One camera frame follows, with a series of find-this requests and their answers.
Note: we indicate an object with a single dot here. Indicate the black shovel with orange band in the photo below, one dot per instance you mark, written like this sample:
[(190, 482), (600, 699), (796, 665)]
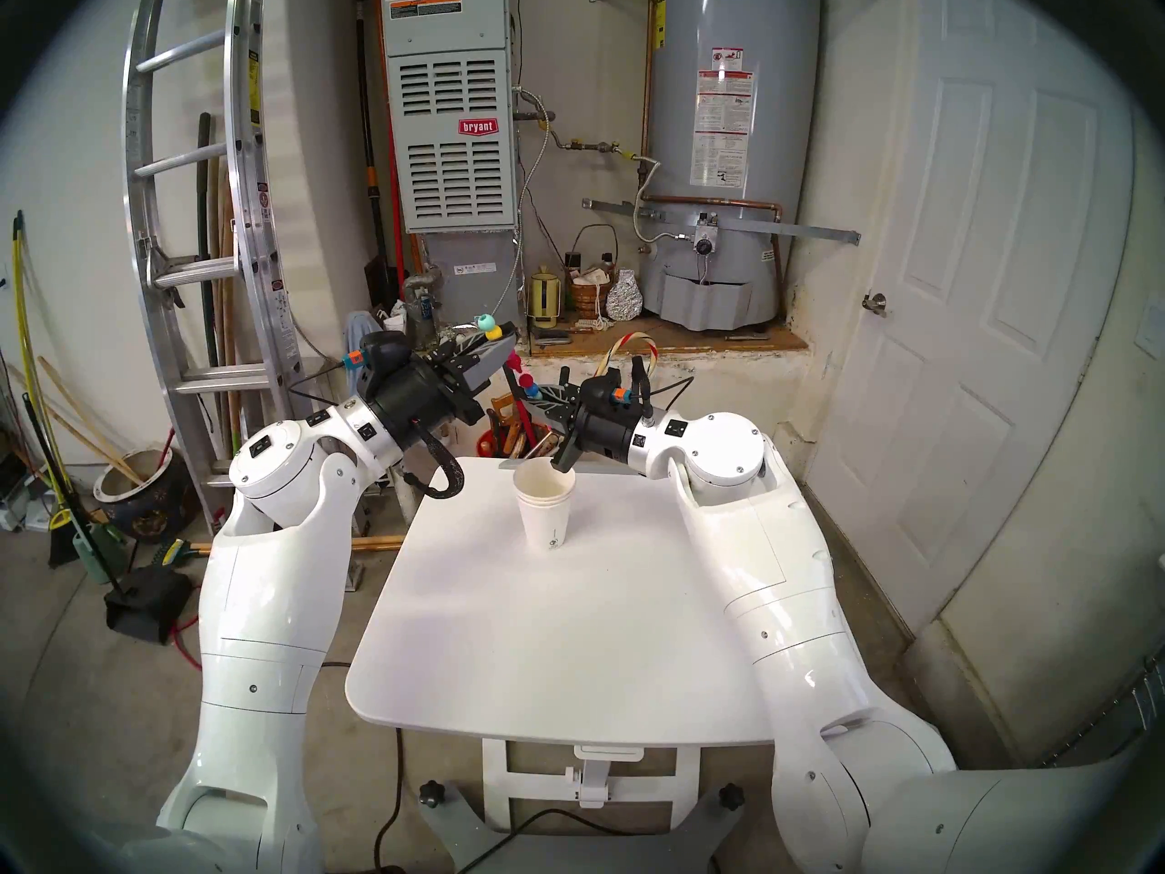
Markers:
[(382, 285)]

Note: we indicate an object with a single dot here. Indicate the multicoloured striped stick toy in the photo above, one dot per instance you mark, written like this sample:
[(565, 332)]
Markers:
[(488, 322)]

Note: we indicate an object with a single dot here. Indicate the crumpled aluminium foil bundle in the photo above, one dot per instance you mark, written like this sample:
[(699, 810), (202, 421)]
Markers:
[(625, 299)]

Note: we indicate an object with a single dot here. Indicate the red lopper with black grips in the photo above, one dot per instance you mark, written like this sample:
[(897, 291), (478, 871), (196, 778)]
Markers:
[(524, 421)]

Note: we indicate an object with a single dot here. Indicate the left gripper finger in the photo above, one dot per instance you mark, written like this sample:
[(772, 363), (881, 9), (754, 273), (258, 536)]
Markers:
[(487, 367), (473, 346)]

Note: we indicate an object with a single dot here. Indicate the aluminium extension ladder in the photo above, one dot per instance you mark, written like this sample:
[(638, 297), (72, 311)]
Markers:
[(238, 107)]

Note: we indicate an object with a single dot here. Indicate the orange plastic bucket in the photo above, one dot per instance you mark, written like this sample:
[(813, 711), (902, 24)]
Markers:
[(485, 446)]

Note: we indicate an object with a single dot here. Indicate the grey Bryant furnace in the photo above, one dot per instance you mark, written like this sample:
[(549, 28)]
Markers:
[(455, 171)]

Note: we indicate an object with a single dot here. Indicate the grey water heater tank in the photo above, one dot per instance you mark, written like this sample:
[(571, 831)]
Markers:
[(774, 107)]

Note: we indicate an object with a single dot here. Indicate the blue cloth towel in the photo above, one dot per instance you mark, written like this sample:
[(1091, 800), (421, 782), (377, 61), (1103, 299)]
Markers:
[(359, 321)]

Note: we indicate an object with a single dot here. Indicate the pale green plastic tool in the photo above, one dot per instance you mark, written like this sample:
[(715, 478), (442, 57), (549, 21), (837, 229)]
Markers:
[(96, 553)]

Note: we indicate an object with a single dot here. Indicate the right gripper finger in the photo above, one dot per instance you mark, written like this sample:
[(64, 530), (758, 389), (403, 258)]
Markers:
[(562, 401), (569, 444)]

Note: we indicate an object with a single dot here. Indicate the white panel door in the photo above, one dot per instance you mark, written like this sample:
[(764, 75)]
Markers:
[(983, 335)]

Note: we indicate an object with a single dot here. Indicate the stacking marker segment blue bead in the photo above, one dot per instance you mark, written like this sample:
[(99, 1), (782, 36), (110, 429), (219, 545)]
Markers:
[(532, 391)]

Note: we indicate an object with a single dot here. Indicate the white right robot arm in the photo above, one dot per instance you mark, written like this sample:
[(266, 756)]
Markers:
[(755, 563)]

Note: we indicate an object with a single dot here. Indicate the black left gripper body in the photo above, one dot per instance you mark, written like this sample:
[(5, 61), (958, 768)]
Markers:
[(423, 399)]

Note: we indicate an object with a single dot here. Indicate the gas pipe with yellow valves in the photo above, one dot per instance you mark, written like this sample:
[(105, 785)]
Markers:
[(596, 147)]

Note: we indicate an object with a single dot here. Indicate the silver flexible metal conduit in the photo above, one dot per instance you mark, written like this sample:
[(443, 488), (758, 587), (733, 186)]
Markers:
[(537, 167)]

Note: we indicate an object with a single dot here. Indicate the wooden platform board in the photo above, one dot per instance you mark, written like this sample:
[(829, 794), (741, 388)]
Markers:
[(710, 340)]

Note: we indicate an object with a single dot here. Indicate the white table pedestal base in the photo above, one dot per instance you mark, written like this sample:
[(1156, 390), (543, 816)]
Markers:
[(501, 781)]

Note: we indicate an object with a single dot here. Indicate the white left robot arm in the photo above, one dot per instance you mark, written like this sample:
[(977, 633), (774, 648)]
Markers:
[(264, 608)]

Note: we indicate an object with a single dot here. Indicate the heater gas control valve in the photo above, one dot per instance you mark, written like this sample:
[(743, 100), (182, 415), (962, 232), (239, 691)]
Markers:
[(704, 237)]

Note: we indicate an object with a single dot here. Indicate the black long tool pole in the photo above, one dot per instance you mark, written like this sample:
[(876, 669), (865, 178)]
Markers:
[(209, 226)]

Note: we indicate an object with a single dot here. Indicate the white paper cup stack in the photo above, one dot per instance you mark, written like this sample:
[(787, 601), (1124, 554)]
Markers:
[(546, 517)]

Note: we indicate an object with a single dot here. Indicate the black dustpan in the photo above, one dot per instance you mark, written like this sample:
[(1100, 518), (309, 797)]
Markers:
[(146, 608)]

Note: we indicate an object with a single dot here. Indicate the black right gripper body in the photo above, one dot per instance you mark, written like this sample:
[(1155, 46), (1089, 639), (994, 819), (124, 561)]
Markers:
[(610, 421)]

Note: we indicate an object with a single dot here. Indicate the cream yellow jug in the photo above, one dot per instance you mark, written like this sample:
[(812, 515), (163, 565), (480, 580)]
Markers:
[(546, 299)]

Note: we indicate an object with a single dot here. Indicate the dark ceramic pot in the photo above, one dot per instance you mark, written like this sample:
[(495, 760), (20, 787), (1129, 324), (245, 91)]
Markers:
[(150, 517)]

